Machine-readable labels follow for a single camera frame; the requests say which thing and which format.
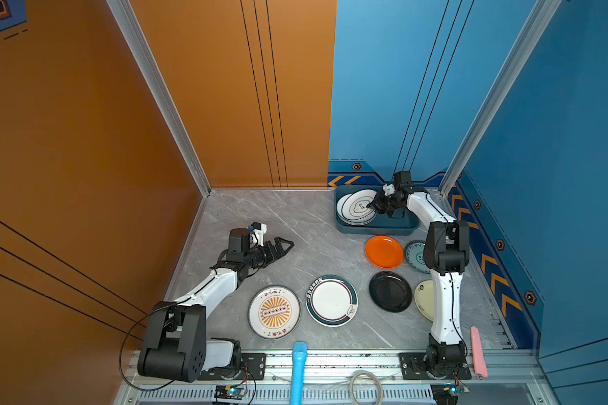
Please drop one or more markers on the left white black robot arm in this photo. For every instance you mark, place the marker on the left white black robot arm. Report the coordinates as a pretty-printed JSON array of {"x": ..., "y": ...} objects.
[{"x": 176, "y": 346}]

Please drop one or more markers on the right green circuit board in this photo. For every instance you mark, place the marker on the right green circuit board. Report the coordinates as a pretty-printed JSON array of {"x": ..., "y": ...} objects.
[{"x": 448, "y": 394}]

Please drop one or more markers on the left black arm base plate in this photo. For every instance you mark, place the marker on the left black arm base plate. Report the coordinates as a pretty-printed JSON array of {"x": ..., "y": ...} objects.
[{"x": 253, "y": 362}]

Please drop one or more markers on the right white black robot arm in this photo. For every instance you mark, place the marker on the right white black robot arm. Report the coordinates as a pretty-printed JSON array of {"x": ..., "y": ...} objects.
[{"x": 447, "y": 254}]

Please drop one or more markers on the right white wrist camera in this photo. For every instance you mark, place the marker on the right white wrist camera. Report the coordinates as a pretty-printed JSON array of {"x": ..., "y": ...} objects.
[{"x": 389, "y": 190}]

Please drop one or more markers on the pink handle tool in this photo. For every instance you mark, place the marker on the pink handle tool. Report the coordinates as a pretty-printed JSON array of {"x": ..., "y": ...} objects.
[{"x": 477, "y": 354}]

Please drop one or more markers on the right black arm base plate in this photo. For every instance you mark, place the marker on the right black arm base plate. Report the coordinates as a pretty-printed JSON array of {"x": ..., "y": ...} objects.
[{"x": 417, "y": 366}]

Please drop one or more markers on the aluminium frame rail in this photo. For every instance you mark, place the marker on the aluminium frame rail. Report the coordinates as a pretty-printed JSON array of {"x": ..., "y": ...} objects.
[{"x": 353, "y": 376}]

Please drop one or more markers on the green circuit board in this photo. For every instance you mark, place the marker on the green circuit board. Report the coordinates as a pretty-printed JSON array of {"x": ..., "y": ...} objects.
[
  {"x": 448, "y": 394},
  {"x": 230, "y": 394}
]

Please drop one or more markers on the white flower plate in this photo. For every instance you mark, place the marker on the white flower plate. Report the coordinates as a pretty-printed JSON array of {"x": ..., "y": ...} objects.
[
  {"x": 342, "y": 210},
  {"x": 356, "y": 208}
]

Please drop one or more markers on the teal patterned small plate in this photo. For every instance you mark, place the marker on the teal patterned small plate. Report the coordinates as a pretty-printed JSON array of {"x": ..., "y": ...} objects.
[{"x": 414, "y": 256}]

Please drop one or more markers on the light blue handle tool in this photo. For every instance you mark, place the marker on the light blue handle tool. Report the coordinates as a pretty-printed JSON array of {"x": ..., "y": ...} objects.
[{"x": 299, "y": 358}]

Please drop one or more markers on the left green circuit board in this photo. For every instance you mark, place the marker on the left green circuit board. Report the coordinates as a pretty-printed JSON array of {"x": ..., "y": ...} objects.
[{"x": 230, "y": 394}]

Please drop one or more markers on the white plate dark green rim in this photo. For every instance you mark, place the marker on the white plate dark green rim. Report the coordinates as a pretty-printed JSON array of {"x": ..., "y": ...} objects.
[{"x": 331, "y": 301}]

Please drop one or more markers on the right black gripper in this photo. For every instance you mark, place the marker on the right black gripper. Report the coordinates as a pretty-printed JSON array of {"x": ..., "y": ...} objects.
[{"x": 377, "y": 204}]

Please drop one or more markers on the large orange sunburst plate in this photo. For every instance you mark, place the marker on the large orange sunburst plate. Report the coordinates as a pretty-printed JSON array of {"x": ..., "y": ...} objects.
[{"x": 274, "y": 312}]

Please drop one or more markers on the teal plastic bin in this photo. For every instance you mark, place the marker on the teal plastic bin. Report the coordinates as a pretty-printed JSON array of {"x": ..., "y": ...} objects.
[{"x": 403, "y": 223}]

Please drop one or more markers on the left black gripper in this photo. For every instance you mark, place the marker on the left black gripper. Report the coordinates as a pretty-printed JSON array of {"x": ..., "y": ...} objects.
[{"x": 271, "y": 257}]

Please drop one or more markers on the black plate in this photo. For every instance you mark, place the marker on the black plate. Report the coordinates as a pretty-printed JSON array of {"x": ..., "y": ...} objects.
[{"x": 390, "y": 292}]

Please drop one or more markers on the cream yellow plate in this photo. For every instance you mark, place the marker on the cream yellow plate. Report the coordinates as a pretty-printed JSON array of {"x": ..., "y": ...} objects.
[{"x": 424, "y": 299}]

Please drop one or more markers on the orange plastic plate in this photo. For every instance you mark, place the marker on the orange plastic plate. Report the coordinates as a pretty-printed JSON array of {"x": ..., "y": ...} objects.
[{"x": 384, "y": 252}]

